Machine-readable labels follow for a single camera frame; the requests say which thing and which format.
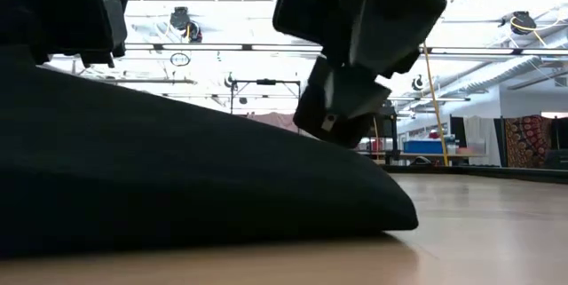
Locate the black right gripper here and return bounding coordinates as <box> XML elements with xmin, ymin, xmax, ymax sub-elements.
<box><xmin>293</xmin><ymin>0</ymin><xmax>448</xmax><ymax>150</ymax></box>

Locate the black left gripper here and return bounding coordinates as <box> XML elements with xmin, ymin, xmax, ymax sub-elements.
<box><xmin>0</xmin><ymin>0</ymin><xmax>86</xmax><ymax>67</ymax></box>

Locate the black towel with white tag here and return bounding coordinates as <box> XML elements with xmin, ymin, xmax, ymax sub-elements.
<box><xmin>0</xmin><ymin>44</ymin><xmax>420</xmax><ymax>260</ymax></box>

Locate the black monitor on stand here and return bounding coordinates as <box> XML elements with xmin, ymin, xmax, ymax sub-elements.
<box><xmin>372</xmin><ymin>106</ymin><xmax>399</xmax><ymax>140</ymax></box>

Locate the pink cloth backdrop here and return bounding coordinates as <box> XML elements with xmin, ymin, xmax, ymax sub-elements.
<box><xmin>246</xmin><ymin>111</ymin><xmax>307</xmax><ymax>135</ymax></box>

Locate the blue storage bin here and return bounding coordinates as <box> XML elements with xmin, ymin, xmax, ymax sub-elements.
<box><xmin>402</xmin><ymin>139</ymin><xmax>446</xmax><ymax>154</ymax></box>

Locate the long ceiling light strip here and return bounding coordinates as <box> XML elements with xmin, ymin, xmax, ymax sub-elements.
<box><xmin>123</xmin><ymin>44</ymin><xmax>568</xmax><ymax>55</ymax></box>

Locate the white hanging cloth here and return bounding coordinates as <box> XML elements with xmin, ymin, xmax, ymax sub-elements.
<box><xmin>463</xmin><ymin>115</ymin><xmax>501</xmax><ymax>167</ymax></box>

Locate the red patterned tapestry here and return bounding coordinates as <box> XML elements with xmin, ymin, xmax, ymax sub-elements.
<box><xmin>504</xmin><ymin>115</ymin><xmax>555</xmax><ymax>170</ymax></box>

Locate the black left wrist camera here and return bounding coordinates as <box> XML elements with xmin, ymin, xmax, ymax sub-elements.
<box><xmin>34</xmin><ymin>0</ymin><xmax>129</xmax><ymax>69</ymax></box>

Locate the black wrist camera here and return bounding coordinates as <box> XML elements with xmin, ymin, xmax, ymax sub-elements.
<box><xmin>272</xmin><ymin>0</ymin><xmax>345</xmax><ymax>47</ymax></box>
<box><xmin>34</xmin><ymin>0</ymin><xmax>129</xmax><ymax>69</ymax></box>

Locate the black camera stand frame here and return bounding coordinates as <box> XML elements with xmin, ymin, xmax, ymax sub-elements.
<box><xmin>229</xmin><ymin>79</ymin><xmax>303</xmax><ymax>117</ymax></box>

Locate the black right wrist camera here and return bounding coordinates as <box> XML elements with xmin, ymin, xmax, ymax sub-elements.
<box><xmin>272</xmin><ymin>0</ymin><xmax>345</xmax><ymax>47</ymax></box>

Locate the hanging yellow cable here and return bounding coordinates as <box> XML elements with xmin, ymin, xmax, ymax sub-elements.
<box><xmin>421</xmin><ymin>43</ymin><xmax>450</xmax><ymax>167</ymax></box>

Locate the hanging black cable loop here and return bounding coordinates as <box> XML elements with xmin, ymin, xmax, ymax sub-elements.
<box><xmin>170</xmin><ymin>51</ymin><xmax>192</xmax><ymax>67</ymax></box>

